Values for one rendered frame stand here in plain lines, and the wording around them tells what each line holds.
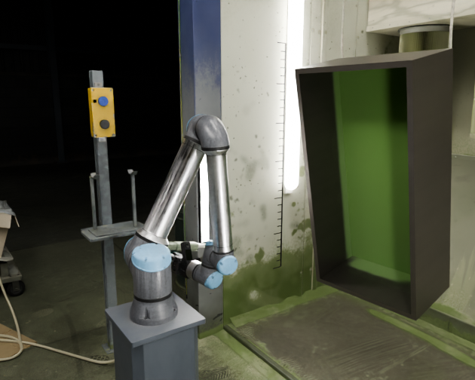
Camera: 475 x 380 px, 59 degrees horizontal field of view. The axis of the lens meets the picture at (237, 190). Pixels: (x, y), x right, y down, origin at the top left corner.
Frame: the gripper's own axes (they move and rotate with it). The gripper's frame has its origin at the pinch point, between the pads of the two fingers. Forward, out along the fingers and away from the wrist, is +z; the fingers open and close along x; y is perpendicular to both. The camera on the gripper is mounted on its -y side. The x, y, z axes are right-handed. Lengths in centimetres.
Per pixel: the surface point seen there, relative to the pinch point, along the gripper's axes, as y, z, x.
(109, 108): -65, 47, -19
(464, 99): -127, -71, 183
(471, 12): -166, -77, 125
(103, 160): -37, 50, -14
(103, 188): -21, 49, -12
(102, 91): -73, 48, -24
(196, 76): -93, 24, 17
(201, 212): -17.8, 14.5, 33.8
